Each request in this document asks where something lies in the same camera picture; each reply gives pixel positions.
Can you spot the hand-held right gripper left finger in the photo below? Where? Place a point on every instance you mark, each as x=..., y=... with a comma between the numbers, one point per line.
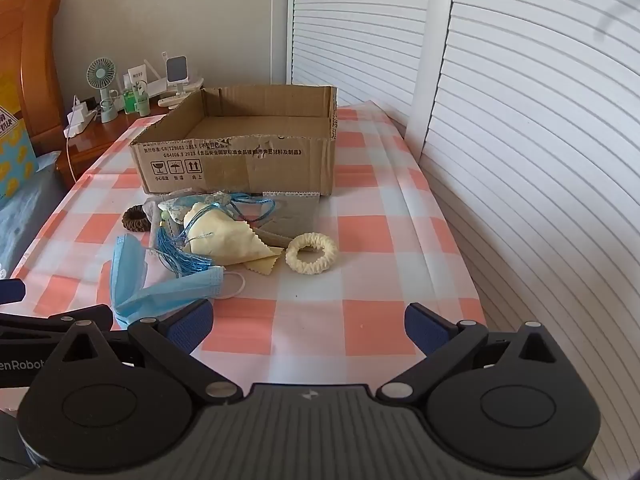
x=192, y=324

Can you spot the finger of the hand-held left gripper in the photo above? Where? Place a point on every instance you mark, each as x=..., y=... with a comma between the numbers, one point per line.
x=12, y=291
x=30, y=323

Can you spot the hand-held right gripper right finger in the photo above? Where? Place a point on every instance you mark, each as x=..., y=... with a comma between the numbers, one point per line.
x=425, y=322

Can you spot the blue face mask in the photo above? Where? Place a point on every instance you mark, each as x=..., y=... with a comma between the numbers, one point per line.
x=150, y=295

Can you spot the pale yellow cloth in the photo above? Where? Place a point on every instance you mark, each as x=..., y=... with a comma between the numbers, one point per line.
x=225, y=246

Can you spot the cream knitted scrunchie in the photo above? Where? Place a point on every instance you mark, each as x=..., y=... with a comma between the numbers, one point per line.
x=300, y=263

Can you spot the brown cardboard box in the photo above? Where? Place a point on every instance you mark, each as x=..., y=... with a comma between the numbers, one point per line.
x=240, y=165

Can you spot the blue bed sheet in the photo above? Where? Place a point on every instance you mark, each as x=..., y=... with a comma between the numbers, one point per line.
x=30, y=220

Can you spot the pink white checkered tablecloth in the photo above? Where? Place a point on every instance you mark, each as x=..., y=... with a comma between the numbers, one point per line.
x=320, y=310

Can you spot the yellow snack bag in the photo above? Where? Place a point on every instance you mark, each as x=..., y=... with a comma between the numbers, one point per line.
x=15, y=160

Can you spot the grey cloth with lace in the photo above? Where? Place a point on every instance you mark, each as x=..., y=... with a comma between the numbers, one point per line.
x=295, y=215

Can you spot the white power strip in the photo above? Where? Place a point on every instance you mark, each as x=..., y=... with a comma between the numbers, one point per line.
x=77, y=128

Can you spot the white louvred wardrobe door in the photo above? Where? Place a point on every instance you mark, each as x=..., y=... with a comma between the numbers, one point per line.
x=360, y=35
x=540, y=185

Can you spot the wooden nightstand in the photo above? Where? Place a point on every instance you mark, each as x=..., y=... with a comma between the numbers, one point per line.
x=110, y=136

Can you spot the white charger plug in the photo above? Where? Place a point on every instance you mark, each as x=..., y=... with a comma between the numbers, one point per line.
x=79, y=106

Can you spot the black charger plug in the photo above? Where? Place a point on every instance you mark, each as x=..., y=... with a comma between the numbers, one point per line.
x=90, y=104

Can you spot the white remote control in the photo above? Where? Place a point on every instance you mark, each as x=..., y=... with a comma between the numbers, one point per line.
x=175, y=100

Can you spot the green bottle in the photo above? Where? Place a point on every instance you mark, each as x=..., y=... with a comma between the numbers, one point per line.
x=132, y=101

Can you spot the orange wooden headboard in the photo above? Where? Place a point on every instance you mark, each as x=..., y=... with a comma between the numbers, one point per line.
x=40, y=60

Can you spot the pale green mini fan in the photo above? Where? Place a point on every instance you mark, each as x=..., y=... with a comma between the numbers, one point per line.
x=101, y=73

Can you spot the white router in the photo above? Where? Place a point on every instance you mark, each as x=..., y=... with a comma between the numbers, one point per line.
x=195, y=83

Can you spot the white tube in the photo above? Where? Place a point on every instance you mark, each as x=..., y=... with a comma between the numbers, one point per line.
x=134, y=78

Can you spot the white phone stand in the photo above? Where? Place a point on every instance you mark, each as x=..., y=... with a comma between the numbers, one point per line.
x=176, y=71

